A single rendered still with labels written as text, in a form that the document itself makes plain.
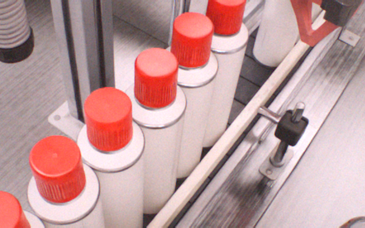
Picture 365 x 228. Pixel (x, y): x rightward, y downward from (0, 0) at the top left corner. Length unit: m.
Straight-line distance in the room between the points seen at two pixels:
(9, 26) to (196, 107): 0.18
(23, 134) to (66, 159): 0.34
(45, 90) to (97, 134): 0.35
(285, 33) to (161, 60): 0.28
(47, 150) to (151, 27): 0.48
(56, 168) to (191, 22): 0.16
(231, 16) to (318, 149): 0.24
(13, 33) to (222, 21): 0.18
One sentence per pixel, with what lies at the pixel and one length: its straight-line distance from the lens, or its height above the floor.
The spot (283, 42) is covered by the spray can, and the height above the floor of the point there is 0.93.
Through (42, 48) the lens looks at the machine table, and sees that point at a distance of 0.74.
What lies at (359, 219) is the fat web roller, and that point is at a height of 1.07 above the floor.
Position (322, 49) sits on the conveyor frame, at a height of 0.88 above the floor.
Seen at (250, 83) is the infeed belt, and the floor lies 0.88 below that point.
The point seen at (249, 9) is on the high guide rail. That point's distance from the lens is 0.61.
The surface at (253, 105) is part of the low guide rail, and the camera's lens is 0.57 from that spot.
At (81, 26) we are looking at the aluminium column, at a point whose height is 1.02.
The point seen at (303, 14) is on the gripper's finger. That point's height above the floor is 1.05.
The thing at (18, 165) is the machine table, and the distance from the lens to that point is 0.62.
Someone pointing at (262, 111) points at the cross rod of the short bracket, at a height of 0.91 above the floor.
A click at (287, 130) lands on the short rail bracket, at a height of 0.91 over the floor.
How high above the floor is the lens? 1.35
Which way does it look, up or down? 52 degrees down
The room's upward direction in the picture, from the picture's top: 8 degrees clockwise
